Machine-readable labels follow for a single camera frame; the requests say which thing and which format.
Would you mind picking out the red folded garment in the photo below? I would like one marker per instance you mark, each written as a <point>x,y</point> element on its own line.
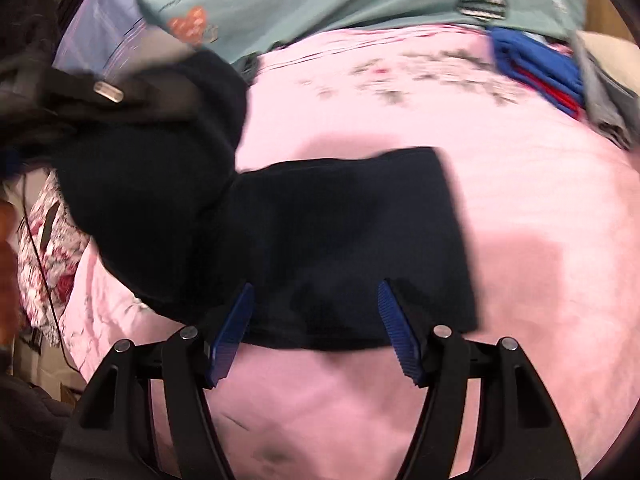
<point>550,92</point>

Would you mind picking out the dark fur-trimmed jacket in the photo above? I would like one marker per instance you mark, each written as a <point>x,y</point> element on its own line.
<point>30,10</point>

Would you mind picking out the blue folded garment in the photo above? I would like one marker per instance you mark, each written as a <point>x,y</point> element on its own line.
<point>535,55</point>

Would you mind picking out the black pants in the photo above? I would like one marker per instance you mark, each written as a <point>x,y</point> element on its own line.
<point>325,235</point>

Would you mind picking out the grey folded garment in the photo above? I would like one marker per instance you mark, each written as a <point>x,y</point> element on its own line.
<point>602,105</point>

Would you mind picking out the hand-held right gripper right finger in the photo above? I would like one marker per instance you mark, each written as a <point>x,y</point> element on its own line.
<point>397,332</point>

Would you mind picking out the wooden bed frame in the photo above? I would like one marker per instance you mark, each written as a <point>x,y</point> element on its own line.
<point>602,15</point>

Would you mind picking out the dark green folded garment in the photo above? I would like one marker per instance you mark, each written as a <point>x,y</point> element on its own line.
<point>248,66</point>

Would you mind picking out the white textured pillow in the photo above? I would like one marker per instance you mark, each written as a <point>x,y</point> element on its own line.
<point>612,50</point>

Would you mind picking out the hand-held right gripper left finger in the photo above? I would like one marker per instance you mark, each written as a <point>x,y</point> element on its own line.
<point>232,332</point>

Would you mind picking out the red rose floral quilt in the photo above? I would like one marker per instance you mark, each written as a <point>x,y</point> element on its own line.
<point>60,270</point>

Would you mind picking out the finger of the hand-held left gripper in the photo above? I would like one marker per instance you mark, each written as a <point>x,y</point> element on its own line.
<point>107,92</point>

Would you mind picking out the pink floral bed sheet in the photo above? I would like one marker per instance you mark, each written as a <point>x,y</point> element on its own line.
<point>525,310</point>

